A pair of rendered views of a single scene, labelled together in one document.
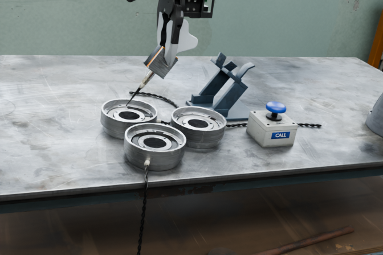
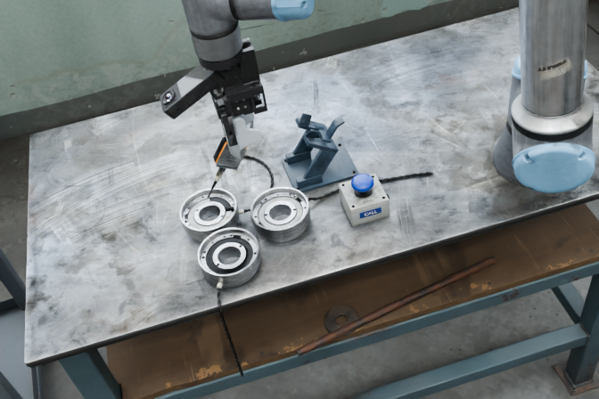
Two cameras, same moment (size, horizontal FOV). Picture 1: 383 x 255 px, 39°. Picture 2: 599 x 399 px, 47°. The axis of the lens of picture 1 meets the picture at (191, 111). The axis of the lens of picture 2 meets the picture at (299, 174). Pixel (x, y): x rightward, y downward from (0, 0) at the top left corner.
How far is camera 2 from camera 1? 0.57 m
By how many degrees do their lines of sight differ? 24
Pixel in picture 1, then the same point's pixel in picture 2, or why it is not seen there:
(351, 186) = not seen: hidden behind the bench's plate
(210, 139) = (291, 234)
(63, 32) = not seen: outside the picture
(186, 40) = (247, 135)
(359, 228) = (505, 256)
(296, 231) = (429, 270)
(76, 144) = (159, 259)
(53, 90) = (143, 172)
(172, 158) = (244, 276)
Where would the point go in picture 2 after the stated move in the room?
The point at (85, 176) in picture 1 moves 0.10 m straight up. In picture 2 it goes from (164, 306) to (148, 270)
